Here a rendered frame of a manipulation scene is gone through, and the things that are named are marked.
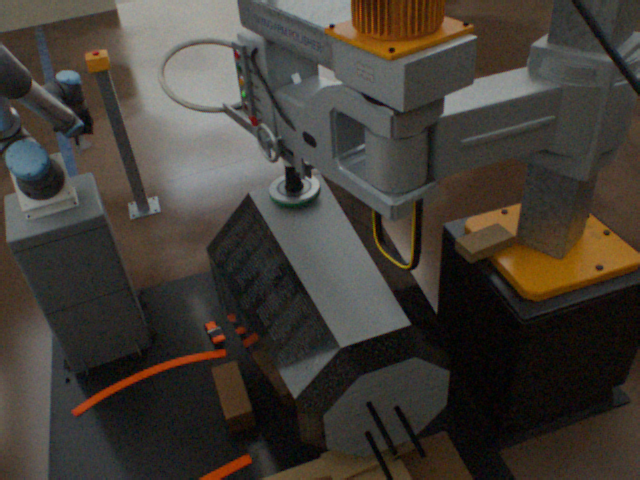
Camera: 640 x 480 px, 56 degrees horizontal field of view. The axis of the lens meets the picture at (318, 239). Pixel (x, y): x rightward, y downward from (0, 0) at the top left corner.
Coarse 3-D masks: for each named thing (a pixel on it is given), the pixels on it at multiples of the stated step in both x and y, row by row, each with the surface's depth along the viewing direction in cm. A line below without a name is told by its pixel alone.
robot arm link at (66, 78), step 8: (64, 72) 245; (72, 72) 246; (56, 80) 242; (64, 80) 241; (72, 80) 242; (80, 80) 247; (64, 88) 242; (72, 88) 244; (80, 88) 248; (72, 96) 247; (80, 96) 249; (72, 104) 250
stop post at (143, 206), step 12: (96, 60) 338; (108, 60) 342; (96, 72) 343; (108, 72) 347; (108, 84) 350; (108, 96) 354; (108, 108) 358; (120, 120) 364; (120, 132) 369; (120, 144) 373; (132, 156) 380; (132, 168) 385; (132, 180) 390; (132, 192) 395; (144, 192) 397; (132, 204) 412; (144, 204) 403; (156, 204) 410; (132, 216) 401; (144, 216) 401
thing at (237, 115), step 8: (224, 104) 266; (232, 112) 261; (240, 112) 268; (240, 120) 257; (248, 120) 252; (248, 128) 254; (288, 152) 231; (288, 160) 234; (312, 168) 226; (296, 176) 225
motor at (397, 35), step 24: (360, 0) 147; (384, 0) 144; (408, 0) 143; (432, 0) 146; (336, 24) 163; (360, 24) 153; (384, 24) 149; (408, 24) 146; (432, 24) 149; (456, 24) 156; (384, 48) 147; (408, 48) 146
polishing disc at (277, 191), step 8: (272, 184) 257; (280, 184) 256; (304, 184) 255; (312, 184) 254; (272, 192) 252; (280, 192) 251; (288, 192) 251; (304, 192) 250; (312, 192) 250; (280, 200) 247; (288, 200) 246; (296, 200) 246; (304, 200) 247
